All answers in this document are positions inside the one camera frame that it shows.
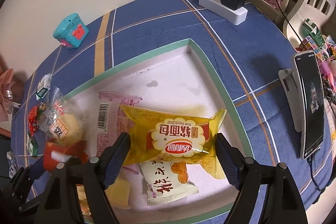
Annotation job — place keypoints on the red box with white label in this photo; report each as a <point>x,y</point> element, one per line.
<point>52,154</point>

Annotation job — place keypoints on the white phone stand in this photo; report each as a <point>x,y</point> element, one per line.
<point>291,98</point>

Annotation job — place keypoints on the yellow bread packet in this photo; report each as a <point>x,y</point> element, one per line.
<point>170,140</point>

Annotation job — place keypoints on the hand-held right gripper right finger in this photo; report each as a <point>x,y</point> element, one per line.
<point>227,161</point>

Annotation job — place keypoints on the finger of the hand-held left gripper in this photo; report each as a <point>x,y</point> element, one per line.
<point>30,174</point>

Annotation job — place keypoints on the white power strip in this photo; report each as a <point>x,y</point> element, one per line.
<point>236,16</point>

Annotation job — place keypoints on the blue plaid cloth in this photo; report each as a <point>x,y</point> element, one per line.
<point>236,56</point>

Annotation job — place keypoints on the green and white snack packet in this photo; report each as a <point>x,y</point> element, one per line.
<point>43,87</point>

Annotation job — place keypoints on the red triangular snack packet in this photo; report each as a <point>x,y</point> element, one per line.
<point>33,119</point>

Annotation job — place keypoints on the white tray with green rim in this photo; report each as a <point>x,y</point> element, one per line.
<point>170,77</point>

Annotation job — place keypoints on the blue and white packet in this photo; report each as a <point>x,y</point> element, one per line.
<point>11,163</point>

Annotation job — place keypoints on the clear packet with round cake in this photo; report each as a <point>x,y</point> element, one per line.
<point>65,124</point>

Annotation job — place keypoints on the black smartphone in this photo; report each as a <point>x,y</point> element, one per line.
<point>312,108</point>

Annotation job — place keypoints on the teal toy box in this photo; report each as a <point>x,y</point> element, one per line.
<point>69,31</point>

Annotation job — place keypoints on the beige cracker packet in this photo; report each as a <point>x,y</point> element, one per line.
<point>119,192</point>

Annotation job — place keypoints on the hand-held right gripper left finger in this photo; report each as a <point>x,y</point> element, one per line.
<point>116,161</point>

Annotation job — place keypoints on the small green clear snack packet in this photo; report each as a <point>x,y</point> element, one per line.
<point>42,109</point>

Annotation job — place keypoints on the pink paper flower bouquet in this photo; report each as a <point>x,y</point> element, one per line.
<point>6,92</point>

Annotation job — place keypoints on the pink snack packet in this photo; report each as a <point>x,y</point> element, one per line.
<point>110,119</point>

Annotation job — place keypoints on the cream packet with orange print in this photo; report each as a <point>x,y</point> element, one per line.
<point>162,187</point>

